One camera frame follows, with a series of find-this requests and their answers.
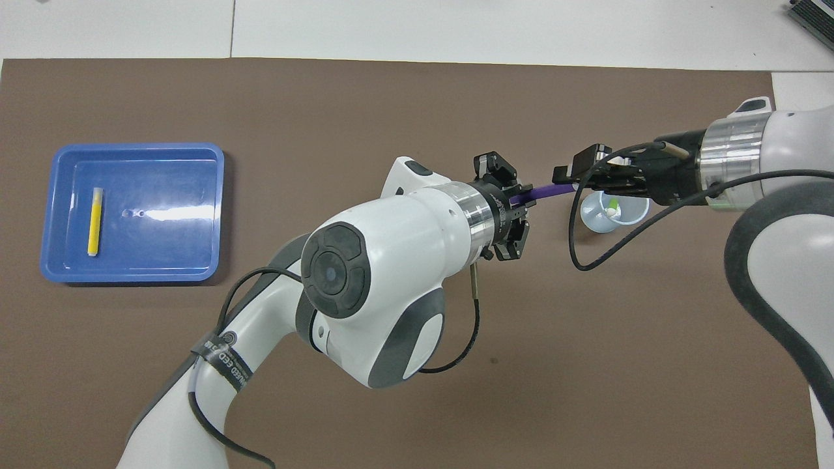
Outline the blue plastic tray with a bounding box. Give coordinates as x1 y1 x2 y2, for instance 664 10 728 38
40 143 225 285

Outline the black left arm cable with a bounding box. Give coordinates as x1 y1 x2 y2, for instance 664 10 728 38
188 265 482 469

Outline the yellow pen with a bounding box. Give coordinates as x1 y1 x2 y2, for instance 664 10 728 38
87 187 106 257

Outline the translucent plastic cup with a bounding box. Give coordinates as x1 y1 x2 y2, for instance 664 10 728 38
580 190 651 235

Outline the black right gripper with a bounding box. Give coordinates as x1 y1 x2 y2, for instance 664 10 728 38
571 129 710 208

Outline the purple pen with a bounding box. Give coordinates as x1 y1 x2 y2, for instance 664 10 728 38
508 182 579 205

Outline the grey ribbed device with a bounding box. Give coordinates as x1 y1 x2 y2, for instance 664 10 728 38
784 0 834 50

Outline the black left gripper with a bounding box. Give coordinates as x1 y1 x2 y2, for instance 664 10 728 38
470 150 585 263

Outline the brown table mat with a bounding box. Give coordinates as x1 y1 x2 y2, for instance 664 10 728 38
0 57 820 469

